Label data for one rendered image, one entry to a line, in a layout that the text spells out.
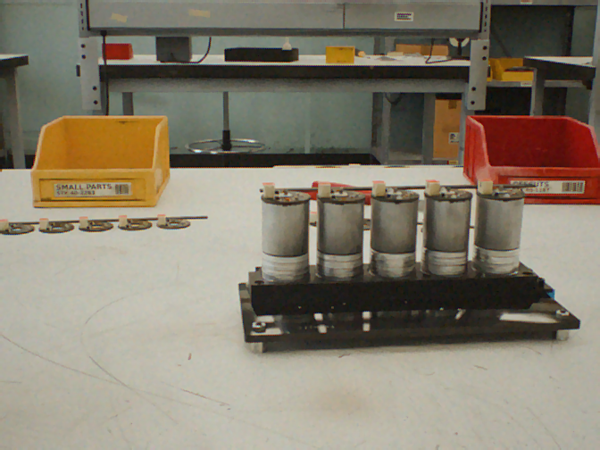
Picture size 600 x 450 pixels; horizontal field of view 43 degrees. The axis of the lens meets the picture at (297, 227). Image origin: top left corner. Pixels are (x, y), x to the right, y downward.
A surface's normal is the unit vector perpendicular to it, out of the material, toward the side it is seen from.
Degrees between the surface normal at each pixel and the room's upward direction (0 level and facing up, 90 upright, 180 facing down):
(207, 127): 90
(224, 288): 0
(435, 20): 90
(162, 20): 90
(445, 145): 89
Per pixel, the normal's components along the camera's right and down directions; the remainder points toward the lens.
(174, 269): 0.00, -0.97
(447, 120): 0.07, 0.27
